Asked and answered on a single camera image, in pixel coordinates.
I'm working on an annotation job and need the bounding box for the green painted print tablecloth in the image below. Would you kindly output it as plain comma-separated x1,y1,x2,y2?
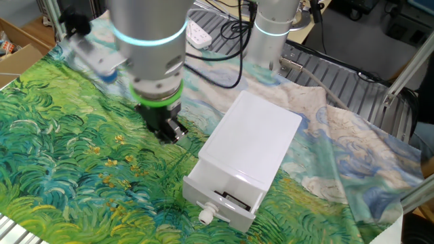
0,15,425,244

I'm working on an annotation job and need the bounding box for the grey cable with metal connector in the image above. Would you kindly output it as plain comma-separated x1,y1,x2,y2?
279,56,350,111

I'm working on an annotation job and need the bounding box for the brown cardboard box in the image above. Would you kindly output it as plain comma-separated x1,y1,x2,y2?
0,16,57,89

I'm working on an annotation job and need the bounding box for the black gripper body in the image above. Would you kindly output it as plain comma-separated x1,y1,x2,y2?
134,100,182,137

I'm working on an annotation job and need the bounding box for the aluminium frame bracket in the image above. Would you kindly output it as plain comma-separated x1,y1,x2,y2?
399,176,434,214

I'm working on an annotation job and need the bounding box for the blue fabric item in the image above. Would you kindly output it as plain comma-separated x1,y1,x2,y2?
409,121,434,162

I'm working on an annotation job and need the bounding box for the white power strip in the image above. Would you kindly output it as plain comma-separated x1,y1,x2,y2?
186,19,213,50

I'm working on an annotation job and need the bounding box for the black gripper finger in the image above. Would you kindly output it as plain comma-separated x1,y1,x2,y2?
169,116,189,139
157,120,178,145

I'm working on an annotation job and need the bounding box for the aluminium frame post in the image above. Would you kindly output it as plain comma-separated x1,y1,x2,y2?
382,33,434,108
37,0,65,41

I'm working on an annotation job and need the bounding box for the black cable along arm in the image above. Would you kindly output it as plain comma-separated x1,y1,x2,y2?
184,0,256,89

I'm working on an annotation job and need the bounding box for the white plastic drawer cabinet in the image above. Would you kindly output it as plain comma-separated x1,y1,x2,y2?
197,89,303,220

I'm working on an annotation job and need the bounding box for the black equipment box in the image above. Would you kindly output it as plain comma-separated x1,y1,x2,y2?
384,15,430,47

